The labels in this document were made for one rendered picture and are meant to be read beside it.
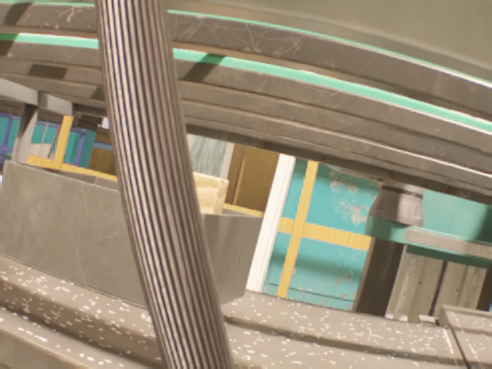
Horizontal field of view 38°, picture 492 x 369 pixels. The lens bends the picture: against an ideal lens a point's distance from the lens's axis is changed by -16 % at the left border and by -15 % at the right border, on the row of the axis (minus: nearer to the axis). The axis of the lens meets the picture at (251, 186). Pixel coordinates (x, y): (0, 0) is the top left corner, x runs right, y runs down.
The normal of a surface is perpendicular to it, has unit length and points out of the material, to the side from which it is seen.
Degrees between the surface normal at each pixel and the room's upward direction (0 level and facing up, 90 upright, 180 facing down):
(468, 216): 90
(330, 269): 90
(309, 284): 90
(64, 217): 90
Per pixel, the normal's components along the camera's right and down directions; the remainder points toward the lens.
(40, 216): -0.18, -0.04
